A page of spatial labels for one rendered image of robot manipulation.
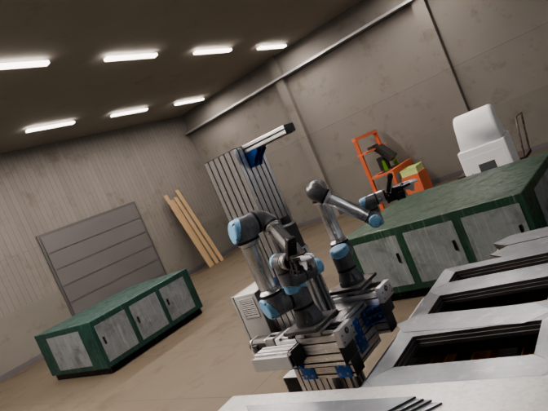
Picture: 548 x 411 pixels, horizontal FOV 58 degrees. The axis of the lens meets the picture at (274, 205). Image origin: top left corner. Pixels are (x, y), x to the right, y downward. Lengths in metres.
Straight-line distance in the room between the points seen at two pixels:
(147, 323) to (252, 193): 6.16
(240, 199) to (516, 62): 10.28
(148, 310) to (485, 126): 6.02
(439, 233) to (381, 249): 0.68
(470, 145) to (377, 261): 2.89
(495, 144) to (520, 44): 5.12
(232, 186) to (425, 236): 2.87
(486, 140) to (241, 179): 5.46
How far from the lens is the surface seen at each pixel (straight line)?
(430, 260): 5.30
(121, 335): 8.39
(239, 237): 2.41
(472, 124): 7.82
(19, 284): 13.38
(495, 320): 2.36
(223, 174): 2.79
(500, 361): 2.04
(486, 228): 5.01
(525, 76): 12.48
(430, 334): 2.42
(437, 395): 1.57
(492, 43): 12.58
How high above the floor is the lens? 1.80
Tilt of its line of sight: 3 degrees down
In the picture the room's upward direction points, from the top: 23 degrees counter-clockwise
